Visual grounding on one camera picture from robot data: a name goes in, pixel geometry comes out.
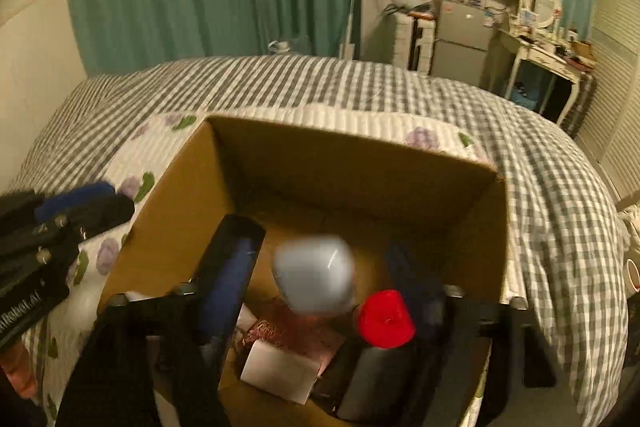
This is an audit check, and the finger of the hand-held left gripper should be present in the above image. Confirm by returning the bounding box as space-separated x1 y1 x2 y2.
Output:
34 182 117 222
60 194 136 240

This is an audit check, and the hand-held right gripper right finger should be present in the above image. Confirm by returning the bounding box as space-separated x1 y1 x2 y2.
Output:
385 244 558 427

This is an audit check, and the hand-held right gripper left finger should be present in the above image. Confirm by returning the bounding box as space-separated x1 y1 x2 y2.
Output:
55 214 267 427

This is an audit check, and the black bottle with red cap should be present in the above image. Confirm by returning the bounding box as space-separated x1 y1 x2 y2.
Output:
310 289 426 423

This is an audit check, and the white plastic bottle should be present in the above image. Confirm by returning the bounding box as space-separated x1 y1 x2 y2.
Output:
272 234 357 318

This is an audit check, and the pink box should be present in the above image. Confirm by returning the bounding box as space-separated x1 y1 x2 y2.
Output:
235 302 346 370

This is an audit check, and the small white box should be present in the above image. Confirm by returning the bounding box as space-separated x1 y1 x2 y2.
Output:
240 339 321 405

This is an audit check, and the brown cardboard box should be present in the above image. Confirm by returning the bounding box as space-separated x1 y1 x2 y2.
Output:
97 114 528 427

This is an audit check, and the person's left hand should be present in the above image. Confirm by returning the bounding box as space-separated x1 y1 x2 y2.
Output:
0 342 38 400

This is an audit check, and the white floral quilt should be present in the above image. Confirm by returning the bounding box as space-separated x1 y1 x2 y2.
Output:
27 104 501 427

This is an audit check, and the cream puffer jacket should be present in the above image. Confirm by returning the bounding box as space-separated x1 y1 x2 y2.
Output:
617 202 640 258

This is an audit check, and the white suitcase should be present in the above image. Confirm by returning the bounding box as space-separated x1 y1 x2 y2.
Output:
392 12 438 74

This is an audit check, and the silver small fridge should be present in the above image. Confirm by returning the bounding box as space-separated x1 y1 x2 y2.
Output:
430 0 496 82

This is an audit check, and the dark checked suitcase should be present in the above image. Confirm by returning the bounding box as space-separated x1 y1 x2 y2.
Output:
560 74 598 132

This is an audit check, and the white vanity table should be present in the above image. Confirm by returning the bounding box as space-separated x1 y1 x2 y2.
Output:
495 27 596 124

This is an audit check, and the white mop pole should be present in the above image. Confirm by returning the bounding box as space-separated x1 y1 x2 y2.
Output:
340 0 360 60

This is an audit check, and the white louvred wardrobe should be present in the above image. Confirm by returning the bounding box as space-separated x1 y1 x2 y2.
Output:
575 0 640 202

